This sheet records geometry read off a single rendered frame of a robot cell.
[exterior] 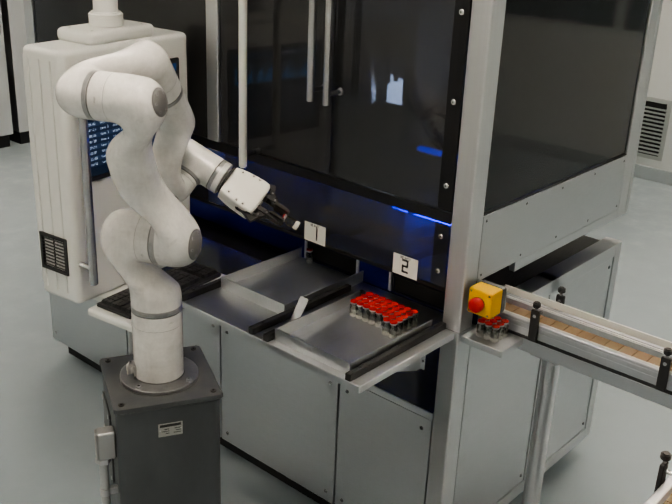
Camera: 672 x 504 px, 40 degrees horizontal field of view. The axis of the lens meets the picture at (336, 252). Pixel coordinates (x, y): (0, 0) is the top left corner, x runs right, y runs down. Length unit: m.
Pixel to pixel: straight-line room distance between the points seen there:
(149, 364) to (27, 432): 1.57
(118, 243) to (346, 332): 0.69
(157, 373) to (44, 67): 0.92
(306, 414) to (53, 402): 1.26
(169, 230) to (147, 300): 0.20
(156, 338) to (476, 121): 0.93
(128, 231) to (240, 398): 1.28
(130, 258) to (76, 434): 1.65
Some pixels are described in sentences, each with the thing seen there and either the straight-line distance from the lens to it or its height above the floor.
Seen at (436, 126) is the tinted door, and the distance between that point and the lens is 2.38.
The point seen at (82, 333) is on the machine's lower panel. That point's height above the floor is 0.20.
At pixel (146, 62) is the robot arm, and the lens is 1.97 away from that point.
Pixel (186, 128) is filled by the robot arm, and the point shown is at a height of 1.46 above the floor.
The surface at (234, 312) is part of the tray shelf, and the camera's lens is 2.56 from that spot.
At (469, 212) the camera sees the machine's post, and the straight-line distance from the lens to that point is 2.36.
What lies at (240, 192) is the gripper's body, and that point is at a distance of 2.25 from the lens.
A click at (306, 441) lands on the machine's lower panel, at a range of 3.09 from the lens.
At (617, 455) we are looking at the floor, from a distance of 3.75.
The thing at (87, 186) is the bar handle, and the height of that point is 1.19.
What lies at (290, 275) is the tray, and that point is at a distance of 2.78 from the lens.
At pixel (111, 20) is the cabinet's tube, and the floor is 1.61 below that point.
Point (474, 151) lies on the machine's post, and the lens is 2.32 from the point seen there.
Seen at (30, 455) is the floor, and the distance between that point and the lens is 3.62.
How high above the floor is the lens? 2.01
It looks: 22 degrees down
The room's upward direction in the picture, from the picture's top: 2 degrees clockwise
